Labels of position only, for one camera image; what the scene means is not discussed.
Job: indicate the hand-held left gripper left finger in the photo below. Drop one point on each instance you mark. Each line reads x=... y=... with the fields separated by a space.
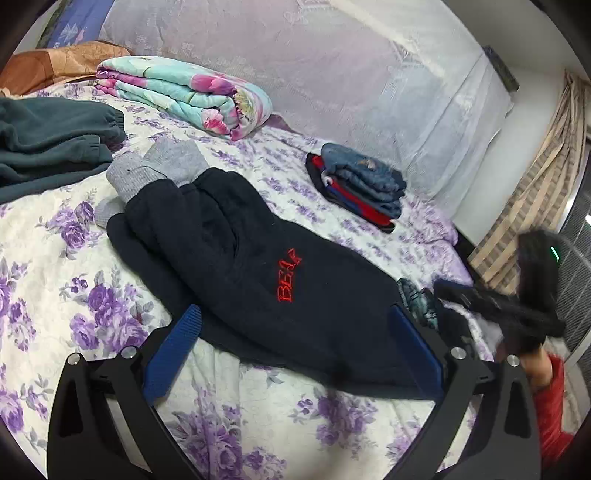
x=173 y=350

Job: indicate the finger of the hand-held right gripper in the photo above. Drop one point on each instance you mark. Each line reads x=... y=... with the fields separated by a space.
x=475 y=300

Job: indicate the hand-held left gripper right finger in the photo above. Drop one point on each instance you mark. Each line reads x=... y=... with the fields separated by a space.
x=415 y=346

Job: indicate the navy teddy bear sweater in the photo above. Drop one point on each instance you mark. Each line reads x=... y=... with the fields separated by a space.
x=258 y=258

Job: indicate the stack of clothes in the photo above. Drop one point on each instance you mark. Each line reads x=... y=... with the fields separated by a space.
x=323 y=182
x=364 y=170

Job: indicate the grey pants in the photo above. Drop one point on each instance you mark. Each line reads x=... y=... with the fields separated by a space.
x=138 y=175

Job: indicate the person's right forearm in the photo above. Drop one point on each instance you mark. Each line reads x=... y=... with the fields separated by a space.
x=551 y=406

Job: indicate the folded red pants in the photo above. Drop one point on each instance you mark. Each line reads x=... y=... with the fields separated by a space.
x=360 y=201

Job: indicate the dark teal pants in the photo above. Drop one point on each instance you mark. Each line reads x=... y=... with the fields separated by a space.
x=51 y=138

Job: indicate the grey window screen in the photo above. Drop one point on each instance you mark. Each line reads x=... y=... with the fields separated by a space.
x=577 y=277

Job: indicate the dark patterned cloth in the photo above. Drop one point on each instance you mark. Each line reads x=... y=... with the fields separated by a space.
x=418 y=300

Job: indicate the beige striped curtain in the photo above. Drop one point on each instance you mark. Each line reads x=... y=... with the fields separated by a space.
x=531 y=194

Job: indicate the purple floral bed sheet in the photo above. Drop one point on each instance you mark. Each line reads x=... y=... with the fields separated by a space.
x=69 y=277

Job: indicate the folded floral quilt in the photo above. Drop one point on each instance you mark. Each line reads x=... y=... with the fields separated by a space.
x=184 y=92

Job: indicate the white lace cover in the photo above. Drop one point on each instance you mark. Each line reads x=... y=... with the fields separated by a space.
x=323 y=78

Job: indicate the orange blanket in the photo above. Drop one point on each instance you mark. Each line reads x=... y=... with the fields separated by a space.
x=60 y=62

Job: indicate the blue patterned blanket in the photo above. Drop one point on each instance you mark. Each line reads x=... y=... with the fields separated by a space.
x=83 y=21

